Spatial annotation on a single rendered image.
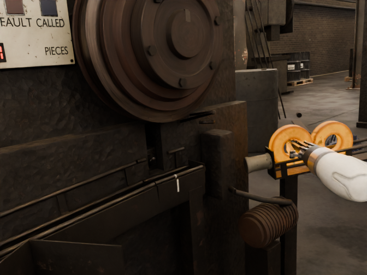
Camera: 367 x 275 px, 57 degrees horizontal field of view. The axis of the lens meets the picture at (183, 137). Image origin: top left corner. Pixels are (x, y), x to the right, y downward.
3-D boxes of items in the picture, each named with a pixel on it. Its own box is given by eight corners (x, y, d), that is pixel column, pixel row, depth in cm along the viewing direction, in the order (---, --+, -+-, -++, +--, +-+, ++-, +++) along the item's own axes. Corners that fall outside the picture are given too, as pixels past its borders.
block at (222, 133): (201, 194, 124) (197, 131, 119) (215, 187, 130) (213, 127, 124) (223, 202, 117) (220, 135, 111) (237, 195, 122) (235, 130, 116)
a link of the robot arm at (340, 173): (307, 179, 96) (346, 190, 99) (338, 204, 81) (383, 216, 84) (322, 145, 94) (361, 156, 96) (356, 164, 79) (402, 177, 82)
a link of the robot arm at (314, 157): (344, 180, 98) (332, 172, 104) (346, 150, 95) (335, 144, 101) (314, 183, 97) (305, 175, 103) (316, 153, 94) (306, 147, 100)
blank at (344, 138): (306, 125, 122) (311, 126, 119) (346, 116, 124) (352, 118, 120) (311, 165, 126) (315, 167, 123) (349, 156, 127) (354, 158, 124)
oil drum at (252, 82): (216, 148, 397) (213, 71, 377) (247, 137, 435) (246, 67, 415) (258, 156, 354) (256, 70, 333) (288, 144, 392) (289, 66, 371)
